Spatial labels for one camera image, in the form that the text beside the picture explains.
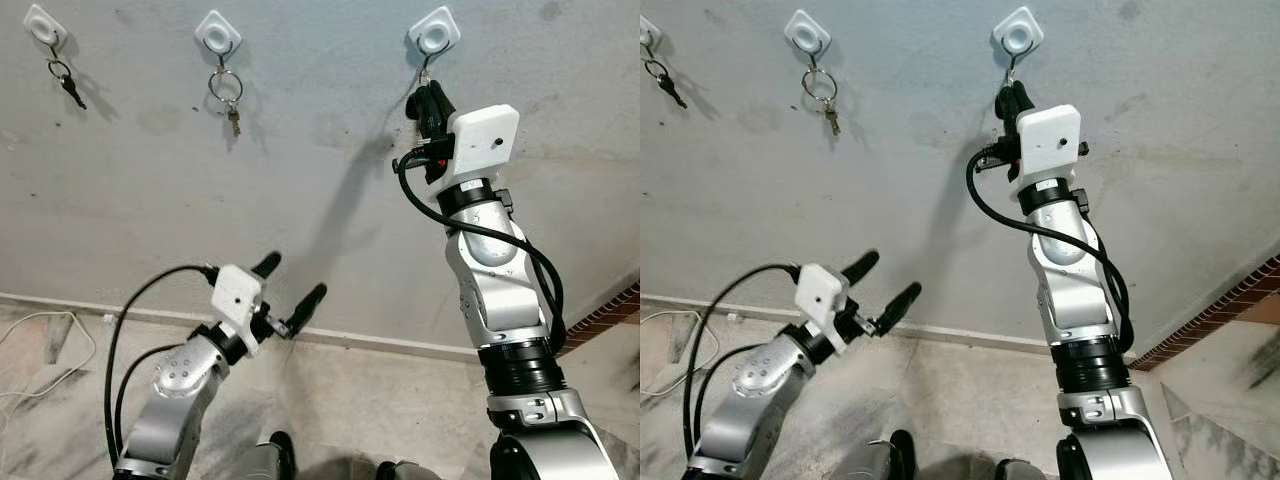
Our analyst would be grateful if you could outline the grey robot left leg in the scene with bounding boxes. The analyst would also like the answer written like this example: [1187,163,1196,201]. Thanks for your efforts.
[235,430,298,480]
[850,430,916,480]

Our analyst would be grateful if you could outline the grey robot leg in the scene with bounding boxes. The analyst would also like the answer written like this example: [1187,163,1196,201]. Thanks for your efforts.
[850,430,916,480]
[995,458,1051,480]
[235,430,298,480]
[375,460,441,480]

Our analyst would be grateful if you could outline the grey robot right leg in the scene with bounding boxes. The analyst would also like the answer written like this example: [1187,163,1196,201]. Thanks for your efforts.
[995,458,1051,480]
[375,460,441,480]

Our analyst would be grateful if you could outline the red brick edging strip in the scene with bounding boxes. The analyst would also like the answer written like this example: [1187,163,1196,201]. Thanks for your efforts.
[555,282,641,356]
[1130,255,1280,373]

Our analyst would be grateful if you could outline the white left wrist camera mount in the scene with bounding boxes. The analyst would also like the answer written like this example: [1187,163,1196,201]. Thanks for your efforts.
[213,264,266,356]
[795,263,851,353]

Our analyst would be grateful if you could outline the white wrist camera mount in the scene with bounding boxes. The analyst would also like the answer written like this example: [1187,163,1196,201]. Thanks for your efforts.
[795,263,851,353]
[445,104,521,186]
[1015,104,1083,186]
[213,264,266,356]

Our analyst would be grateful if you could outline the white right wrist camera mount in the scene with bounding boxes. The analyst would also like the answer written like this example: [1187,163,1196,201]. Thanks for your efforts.
[445,104,521,186]
[1015,104,1083,186]

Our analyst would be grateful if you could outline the white floor cable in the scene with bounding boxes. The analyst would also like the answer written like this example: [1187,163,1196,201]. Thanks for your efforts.
[0,310,98,401]
[640,310,721,396]

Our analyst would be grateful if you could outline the brass key on ring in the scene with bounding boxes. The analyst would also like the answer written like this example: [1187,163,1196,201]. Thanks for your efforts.
[207,66,245,138]
[801,66,843,137]

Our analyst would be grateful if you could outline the short black left arm cable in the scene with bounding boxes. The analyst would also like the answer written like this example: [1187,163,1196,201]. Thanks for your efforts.
[695,343,766,441]
[113,343,191,456]

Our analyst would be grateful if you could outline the black key on ring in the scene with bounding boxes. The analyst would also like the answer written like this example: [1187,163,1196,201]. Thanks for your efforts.
[47,58,89,111]
[643,58,689,109]

